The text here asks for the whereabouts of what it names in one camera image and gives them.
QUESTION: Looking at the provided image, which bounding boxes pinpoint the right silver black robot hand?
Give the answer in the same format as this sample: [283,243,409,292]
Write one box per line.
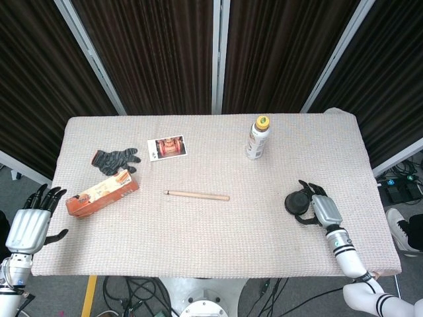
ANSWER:
[295,179,344,229]

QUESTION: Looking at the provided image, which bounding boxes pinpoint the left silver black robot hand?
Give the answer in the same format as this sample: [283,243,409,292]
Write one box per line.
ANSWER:
[5,184,69,255]

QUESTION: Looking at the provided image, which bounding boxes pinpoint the black round disc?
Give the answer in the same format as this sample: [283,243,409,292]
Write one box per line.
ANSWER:
[284,191,313,217]

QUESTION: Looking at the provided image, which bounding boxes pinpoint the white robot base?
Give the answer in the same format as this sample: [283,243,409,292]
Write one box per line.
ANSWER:
[158,277,252,317]

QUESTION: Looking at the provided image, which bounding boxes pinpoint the white shoe black laces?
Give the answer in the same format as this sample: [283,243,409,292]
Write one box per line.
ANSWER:
[385,207,414,253]

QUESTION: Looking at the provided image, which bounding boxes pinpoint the orange snack box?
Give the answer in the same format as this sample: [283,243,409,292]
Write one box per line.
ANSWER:
[65,170,141,220]

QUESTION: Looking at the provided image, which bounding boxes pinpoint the black power box with lights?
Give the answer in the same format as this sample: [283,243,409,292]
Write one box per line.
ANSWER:
[377,174,423,205]

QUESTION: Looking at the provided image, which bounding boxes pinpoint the yellow floor tape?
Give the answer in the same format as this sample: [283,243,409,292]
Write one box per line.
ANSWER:
[81,275,98,317]

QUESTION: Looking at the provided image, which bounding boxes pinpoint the black trouser leg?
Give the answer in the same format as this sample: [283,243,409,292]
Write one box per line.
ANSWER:
[398,213,423,254]

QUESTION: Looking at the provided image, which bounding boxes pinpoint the white bottle yellow cap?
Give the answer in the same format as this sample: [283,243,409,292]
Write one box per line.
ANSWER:
[245,115,272,160]

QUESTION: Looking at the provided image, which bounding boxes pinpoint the black grey work glove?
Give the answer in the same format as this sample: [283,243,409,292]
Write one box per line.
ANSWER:
[91,147,142,177]

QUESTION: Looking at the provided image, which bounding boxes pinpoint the wooden stick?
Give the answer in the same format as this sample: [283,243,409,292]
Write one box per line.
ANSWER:
[163,189,230,202]

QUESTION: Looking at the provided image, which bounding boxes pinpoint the beige woven table cloth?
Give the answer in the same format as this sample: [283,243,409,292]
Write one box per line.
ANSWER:
[30,107,403,278]

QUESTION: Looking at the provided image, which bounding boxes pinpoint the dark ribbed partition panel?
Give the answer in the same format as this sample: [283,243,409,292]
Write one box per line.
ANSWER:
[222,0,362,115]
[309,0,423,169]
[71,0,215,116]
[0,0,119,180]

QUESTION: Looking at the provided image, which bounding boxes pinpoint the photo postcard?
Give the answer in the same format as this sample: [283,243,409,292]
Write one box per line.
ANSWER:
[147,134,188,162]

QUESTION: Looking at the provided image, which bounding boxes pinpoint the grey metal partition rail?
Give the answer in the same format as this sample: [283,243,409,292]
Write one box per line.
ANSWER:
[371,137,423,178]
[0,150,53,190]

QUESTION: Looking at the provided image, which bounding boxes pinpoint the black floor cable bundle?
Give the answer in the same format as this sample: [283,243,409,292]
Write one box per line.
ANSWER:
[386,154,423,182]
[102,276,173,317]
[246,277,348,317]

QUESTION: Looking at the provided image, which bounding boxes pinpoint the grey metal partition post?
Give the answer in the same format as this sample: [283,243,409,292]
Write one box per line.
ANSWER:
[211,0,231,115]
[54,0,127,116]
[299,0,377,114]

